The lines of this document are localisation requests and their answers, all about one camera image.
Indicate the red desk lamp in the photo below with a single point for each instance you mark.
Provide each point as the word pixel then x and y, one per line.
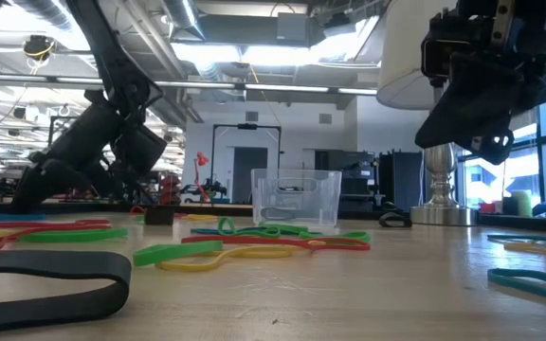
pixel 202 159

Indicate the teal rubber band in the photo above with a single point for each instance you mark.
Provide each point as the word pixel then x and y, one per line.
pixel 524 238
pixel 515 273
pixel 206 231

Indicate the long ceiling light bar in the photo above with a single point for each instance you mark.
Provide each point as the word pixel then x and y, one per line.
pixel 282 88

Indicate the red stacked object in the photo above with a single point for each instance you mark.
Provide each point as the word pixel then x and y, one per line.
pixel 170 189

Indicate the grey door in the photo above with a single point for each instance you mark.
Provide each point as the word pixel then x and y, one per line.
pixel 249 175

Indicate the wide black rubber band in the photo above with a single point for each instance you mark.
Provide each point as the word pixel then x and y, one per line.
pixel 41 263
pixel 384 218

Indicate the blue rubber band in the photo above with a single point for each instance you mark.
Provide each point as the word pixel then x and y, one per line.
pixel 14 217

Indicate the small dark object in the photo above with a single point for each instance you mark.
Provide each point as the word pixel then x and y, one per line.
pixel 507 206

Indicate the clear plastic bin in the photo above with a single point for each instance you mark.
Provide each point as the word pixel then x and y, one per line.
pixel 296 189

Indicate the dark equipment shelf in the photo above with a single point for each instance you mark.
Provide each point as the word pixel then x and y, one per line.
pixel 349 180

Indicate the small black bench robot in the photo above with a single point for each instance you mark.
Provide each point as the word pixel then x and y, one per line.
pixel 213 188

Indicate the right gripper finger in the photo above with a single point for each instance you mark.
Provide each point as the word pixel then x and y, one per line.
pixel 488 147
pixel 448 128

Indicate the wide green rubber band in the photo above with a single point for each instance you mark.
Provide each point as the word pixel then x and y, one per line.
pixel 178 252

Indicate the grey wall vent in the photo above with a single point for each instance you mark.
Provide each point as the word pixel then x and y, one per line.
pixel 325 118
pixel 251 116

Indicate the small black block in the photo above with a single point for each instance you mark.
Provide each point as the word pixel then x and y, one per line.
pixel 159 216

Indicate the black partition panels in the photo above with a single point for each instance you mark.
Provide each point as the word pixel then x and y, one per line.
pixel 401 180

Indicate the small red object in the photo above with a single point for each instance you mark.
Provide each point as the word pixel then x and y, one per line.
pixel 488 207

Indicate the black ceiling dome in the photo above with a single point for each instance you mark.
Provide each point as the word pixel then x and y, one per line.
pixel 38 47

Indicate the green cup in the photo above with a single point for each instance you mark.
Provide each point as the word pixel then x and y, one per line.
pixel 522 203

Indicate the white shade silver table lamp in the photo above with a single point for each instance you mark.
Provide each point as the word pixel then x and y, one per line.
pixel 405 57

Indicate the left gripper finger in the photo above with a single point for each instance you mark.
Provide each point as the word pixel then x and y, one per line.
pixel 45 182
pixel 109 182

